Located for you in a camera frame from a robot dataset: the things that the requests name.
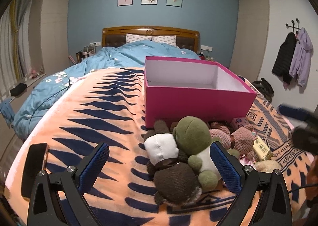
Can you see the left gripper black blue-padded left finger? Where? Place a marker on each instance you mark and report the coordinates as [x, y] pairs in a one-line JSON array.
[[45, 204]]

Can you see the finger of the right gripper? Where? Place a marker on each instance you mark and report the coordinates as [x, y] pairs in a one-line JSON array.
[[300, 114]]

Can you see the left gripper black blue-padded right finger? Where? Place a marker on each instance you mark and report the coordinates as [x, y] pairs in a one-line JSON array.
[[273, 207]]

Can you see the gold tissue pack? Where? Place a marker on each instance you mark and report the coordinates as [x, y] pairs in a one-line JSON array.
[[261, 151]]

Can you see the cream teddy bear plush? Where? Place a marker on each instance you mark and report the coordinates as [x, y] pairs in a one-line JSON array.
[[267, 166]]

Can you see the pink knitted plush toy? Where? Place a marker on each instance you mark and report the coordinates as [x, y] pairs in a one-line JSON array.
[[241, 140]]

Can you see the green frog plush toy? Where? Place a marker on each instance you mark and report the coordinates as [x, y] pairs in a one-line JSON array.
[[194, 139]]

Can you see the floral pink tissue pack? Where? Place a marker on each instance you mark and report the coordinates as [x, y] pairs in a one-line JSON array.
[[239, 122]]

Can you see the lilac hooded jacket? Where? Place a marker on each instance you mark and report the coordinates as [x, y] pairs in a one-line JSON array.
[[301, 61]]

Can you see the black bag on floor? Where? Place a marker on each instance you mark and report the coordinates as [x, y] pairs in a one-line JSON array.
[[265, 88]]

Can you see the black puffer jacket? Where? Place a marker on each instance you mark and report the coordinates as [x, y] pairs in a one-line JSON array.
[[284, 58]]

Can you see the black smartphone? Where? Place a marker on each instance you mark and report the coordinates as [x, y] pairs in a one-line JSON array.
[[35, 161]]

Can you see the pink storage box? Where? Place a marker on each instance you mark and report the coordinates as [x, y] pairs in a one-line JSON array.
[[179, 87]]

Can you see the wooden bed headboard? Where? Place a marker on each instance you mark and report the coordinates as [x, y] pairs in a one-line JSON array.
[[116, 36]]

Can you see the striped window curtain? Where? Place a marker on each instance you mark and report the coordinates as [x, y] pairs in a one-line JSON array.
[[15, 54]]

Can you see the right patterned pillow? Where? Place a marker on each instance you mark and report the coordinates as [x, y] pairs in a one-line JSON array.
[[170, 40]]

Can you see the patterned pillow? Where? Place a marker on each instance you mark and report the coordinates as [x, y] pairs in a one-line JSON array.
[[136, 38], [170, 40]]

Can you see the light blue floral duvet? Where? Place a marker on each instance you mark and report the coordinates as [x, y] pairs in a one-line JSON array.
[[51, 88]]

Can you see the left patterned pillow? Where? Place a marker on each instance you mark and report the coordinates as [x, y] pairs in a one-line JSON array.
[[136, 38]]

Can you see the black wall coat hook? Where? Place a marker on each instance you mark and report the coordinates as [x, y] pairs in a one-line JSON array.
[[295, 25]]

